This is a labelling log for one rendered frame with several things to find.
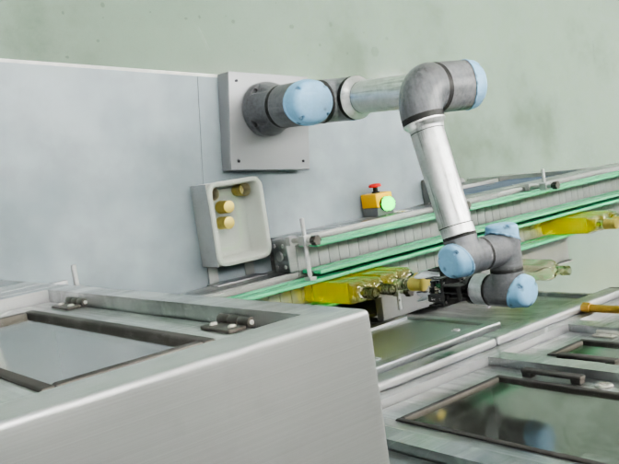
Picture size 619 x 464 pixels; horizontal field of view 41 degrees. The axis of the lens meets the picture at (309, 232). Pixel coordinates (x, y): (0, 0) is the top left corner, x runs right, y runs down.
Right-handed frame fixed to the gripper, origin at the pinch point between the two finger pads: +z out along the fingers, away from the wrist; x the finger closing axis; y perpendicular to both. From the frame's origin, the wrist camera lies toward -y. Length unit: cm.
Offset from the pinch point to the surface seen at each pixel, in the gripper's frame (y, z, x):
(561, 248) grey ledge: -104, 31, 11
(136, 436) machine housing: 126, -94, -20
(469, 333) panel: -1.1, -13.0, 12.3
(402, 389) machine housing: 33.6, -23.3, 14.7
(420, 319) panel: -10.4, 12.7, 12.6
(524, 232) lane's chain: -84, 31, 1
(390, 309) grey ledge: -16.3, 30.9, 12.5
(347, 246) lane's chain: -3.6, 31.0, -9.4
